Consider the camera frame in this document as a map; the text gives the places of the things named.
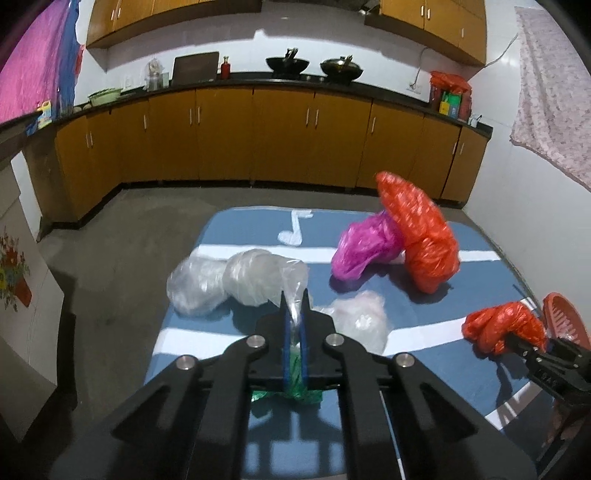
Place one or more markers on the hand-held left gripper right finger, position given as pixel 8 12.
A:
pixel 304 341

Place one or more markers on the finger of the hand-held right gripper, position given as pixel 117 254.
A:
pixel 524 348

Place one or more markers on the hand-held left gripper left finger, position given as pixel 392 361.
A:
pixel 287 337

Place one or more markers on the red plastic bag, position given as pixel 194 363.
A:
pixel 501 323
pixel 425 230

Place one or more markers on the red plastic basket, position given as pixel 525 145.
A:
pixel 570 323

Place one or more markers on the bright green plastic bag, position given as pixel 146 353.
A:
pixel 304 394

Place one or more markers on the clear plastic bag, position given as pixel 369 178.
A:
pixel 362 321
pixel 231 281

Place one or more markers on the blue striped blanket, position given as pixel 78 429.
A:
pixel 258 240

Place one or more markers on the pink plastic bag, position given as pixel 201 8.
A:
pixel 364 247

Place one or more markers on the wooden lower kitchen cabinets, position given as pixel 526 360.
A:
pixel 277 134

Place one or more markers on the wooden kitchen cabinets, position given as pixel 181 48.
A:
pixel 277 134
pixel 438 25
pixel 175 18

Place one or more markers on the floral hanging cloth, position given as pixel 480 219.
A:
pixel 554 101

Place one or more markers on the red bag of groceries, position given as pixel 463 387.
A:
pixel 450 92

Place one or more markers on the white board with flower picture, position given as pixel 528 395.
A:
pixel 21 286

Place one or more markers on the black wok with lid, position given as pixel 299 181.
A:
pixel 341 69

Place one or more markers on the open black wok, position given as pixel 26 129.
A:
pixel 287 63

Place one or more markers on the red bottle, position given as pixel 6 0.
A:
pixel 226 69

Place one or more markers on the dark cutting board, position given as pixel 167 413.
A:
pixel 196 67

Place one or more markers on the clear glass jar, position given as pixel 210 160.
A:
pixel 156 76

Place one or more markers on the green enamel basin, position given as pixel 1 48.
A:
pixel 105 97

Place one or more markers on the colourful small packet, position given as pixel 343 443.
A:
pixel 45 115

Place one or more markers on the wooden upper kitchen cabinets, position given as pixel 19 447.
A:
pixel 438 25
pixel 175 18

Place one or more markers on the pink and blue hanging cloth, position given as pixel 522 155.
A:
pixel 32 55

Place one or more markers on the wall power outlet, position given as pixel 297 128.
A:
pixel 415 86

